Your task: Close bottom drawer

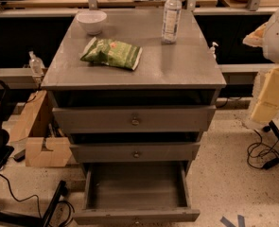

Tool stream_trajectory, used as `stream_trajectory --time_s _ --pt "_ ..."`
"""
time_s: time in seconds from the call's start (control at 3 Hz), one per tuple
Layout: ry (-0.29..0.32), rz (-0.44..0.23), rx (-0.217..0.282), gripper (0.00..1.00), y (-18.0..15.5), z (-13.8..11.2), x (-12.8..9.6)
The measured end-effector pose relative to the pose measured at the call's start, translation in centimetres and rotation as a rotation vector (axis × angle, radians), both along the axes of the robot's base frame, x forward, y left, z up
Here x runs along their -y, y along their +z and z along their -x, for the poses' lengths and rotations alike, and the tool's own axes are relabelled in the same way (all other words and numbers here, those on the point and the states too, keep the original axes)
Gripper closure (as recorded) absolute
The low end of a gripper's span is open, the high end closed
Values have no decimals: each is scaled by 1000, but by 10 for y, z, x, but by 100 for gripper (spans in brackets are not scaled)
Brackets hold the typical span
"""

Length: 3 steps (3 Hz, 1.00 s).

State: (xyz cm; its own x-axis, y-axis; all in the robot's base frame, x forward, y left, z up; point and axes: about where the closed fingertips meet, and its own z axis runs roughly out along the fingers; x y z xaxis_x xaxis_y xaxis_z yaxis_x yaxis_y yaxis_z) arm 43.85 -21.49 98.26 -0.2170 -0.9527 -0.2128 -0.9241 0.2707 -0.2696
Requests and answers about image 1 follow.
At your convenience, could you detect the white ceramic bowl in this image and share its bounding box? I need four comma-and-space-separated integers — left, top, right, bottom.
76, 10, 107, 35

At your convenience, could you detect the black chair frame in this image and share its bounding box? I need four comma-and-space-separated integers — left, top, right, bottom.
0, 80, 67, 227

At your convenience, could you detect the grey middle drawer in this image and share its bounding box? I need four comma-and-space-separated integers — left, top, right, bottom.
70, 143, 200, 163

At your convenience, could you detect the green chip bag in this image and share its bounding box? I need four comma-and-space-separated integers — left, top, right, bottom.
80, 37, 143, 70

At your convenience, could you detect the black floor cable left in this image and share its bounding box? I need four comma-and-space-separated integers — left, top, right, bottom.
0, 172, 76, 227

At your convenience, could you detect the grey top drawer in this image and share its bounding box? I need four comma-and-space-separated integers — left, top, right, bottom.
53, 106, 216, 134

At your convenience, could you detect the small clear sanitizer bottle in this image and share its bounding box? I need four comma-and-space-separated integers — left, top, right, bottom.
28, 51, 44, 76

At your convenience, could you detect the black power cable with adapter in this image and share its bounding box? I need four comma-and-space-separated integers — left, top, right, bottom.
246, 129, 279, 171

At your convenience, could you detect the clear plastic water bottle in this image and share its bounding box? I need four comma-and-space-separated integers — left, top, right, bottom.
162, 0, 182, 44

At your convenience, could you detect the light wooden box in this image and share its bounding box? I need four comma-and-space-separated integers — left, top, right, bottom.
9, 90, 72, 167

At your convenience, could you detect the grey drawer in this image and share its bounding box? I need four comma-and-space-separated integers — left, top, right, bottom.
74, 162, 200, 225
53, 106, 216, 134
70, 143, 200, 163

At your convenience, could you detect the grey bottom drawer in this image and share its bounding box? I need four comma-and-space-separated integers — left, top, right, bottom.
74, 162, 200, 225

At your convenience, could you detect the grey wooden drawer cabinet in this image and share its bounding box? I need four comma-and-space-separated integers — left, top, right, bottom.
40, 7, 228, 175

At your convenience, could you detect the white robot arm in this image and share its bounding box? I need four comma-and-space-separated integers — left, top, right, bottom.
243, 8, 279, 124

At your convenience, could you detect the white pump dispenser bottle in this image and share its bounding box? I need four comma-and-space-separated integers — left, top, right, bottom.
209, 42, 218, 59

